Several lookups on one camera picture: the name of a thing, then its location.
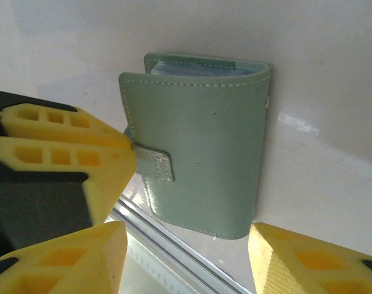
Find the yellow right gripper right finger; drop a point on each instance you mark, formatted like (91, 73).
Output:
(311, 266)

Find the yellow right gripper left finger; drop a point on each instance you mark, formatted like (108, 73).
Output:
(66, 269)

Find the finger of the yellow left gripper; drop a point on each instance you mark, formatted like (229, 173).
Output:
(112, 171)
(66, 128)

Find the green card holder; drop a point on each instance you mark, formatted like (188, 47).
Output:
(198, 153)

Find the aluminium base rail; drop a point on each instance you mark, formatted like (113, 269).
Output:
(173, 245)

